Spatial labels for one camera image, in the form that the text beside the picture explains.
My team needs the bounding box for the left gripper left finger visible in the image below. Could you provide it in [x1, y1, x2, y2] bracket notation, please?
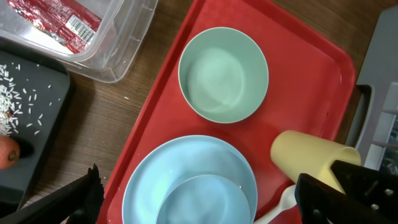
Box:
[1, 165, 104, 224]

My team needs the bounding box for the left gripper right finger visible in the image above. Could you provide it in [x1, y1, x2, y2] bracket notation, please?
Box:
[295, 160, 397, 224]

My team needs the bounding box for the yellow plastic cup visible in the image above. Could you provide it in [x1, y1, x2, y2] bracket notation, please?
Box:
[271, 130, 361, 193]

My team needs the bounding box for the orange carrot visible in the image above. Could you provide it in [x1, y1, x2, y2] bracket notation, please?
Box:
[0, 136, 21, 170]

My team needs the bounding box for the light blue plate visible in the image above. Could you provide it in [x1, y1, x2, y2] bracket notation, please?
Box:
[122, 135, 258, 224]

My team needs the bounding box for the light blue bowl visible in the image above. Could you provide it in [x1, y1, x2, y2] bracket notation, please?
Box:
[155, 175, 252, 224]

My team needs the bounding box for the white rice pile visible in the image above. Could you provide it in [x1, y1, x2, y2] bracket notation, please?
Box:
[0, 62, 62, 138]

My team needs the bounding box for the red snack wrapper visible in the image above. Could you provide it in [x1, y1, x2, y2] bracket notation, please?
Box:
[7, 0, 101, 54]

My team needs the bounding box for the green bowl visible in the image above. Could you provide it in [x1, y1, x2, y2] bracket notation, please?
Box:
[178, 27, 269, 124]

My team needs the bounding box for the grey dishwasher rack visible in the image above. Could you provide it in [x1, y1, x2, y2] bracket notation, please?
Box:
[345, 6, 397, 175]

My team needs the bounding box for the black food waste tray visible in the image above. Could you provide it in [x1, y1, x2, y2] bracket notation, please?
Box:
[1, 39, 75, 217]

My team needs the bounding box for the clear plastic waste bin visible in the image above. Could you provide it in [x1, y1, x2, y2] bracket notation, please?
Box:
[1, 0, 158, 83]

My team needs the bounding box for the white plastic spoon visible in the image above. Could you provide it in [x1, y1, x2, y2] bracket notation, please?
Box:
[254, 185, 297, 224]

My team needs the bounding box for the red serving tray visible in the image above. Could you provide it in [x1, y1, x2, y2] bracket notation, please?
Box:
[98, 0, 356, 223]

